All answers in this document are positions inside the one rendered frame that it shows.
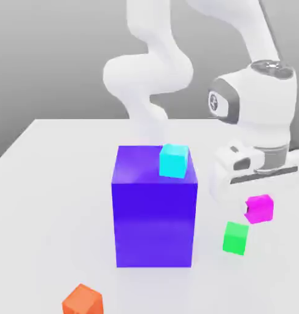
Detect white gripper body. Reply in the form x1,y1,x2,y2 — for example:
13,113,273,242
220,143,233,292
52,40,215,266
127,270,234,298
209,166,299,205

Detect small magenta cube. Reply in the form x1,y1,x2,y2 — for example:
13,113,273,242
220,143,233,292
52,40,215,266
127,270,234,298
244,194,274,225

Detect small green cube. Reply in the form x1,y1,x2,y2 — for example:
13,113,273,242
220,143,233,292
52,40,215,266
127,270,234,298
222,221,250,256

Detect small cyan cube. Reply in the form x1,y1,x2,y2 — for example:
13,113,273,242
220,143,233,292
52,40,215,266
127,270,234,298
158,144,190,179

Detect small orange cube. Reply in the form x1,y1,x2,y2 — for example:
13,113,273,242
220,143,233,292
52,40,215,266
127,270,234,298
61,283,104,314

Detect large purple box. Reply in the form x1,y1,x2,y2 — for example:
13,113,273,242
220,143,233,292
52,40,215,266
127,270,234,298
111,145,198,269

